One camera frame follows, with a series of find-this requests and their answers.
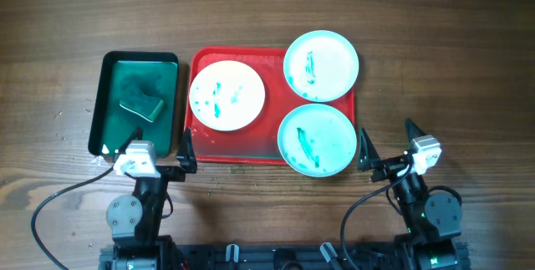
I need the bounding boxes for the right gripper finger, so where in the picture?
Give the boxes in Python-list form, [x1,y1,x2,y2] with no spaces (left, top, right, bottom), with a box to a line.
[405,118,427,153]
[357,128,380,171]

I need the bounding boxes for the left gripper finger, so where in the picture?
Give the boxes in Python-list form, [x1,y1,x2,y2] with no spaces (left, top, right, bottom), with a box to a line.
[176,127,197,174]
[113,126,143,162]

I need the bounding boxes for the green cleaning sponge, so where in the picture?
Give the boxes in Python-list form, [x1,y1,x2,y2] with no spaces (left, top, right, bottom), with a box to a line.
[120,87,165,123]

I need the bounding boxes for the light blue plate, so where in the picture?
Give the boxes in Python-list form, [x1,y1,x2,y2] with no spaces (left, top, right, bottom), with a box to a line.
[283,30,359,102]
[277,104,358,178]

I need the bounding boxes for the white plate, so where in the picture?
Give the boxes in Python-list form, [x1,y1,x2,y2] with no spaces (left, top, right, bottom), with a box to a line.
[189,60,266,131]

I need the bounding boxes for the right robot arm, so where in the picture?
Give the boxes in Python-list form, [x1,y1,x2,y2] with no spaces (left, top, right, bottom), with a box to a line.
[351,119,462,269]

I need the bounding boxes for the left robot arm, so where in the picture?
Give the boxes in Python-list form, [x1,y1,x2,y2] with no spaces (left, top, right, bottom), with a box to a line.
[99,127,197,270]

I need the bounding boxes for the black tray with green water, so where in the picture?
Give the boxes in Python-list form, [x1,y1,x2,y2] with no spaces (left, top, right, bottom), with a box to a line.
[88,51,180,157]

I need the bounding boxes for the red plastic tray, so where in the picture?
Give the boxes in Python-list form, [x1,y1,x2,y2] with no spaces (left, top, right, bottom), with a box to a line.
[182,46,356,166]

